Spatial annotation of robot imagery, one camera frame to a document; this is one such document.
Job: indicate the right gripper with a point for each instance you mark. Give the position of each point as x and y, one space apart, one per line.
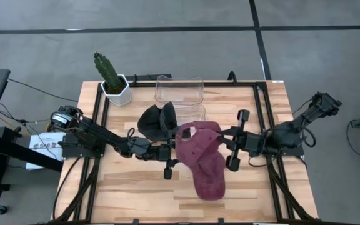
252 143

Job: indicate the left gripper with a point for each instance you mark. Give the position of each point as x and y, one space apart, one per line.
161 153

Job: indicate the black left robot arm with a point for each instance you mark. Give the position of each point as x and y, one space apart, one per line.
105 137

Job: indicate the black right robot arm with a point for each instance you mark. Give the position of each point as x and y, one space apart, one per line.
289 134

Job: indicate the clear plastic bin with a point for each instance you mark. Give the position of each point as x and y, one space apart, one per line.
180 90
195 114

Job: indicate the white hexagonal plant pot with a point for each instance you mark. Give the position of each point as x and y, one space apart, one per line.
120 98

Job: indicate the green cactus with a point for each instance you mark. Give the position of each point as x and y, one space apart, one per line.
108 73

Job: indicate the white paper label sheet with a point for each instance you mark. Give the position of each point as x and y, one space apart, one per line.
42 147

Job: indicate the black caster wheel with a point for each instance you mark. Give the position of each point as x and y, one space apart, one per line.
2 209

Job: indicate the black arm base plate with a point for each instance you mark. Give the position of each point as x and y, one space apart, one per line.
295 151
73 151

